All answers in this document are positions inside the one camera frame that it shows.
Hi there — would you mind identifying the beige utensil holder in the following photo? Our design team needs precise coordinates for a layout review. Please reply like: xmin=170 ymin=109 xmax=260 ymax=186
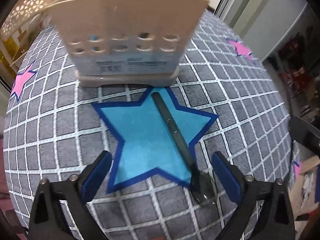
xmin=47 ymin=0 xmax=208 ymax=87

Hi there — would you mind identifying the black handled spoon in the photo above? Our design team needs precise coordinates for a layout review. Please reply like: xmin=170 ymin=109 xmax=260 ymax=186
xmin=152 ymin=92 xmax=216 ymax=207

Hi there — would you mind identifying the grey checkered star tablecloth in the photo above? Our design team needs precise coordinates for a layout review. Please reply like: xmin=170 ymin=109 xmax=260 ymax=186
xmin=4 ymin=11 xmax=291 ymax=239

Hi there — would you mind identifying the cream flower-pattern storage rack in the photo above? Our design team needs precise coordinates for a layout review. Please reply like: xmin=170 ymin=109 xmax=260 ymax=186
xmin=1 ymin=0 xmax=55 ymax=72

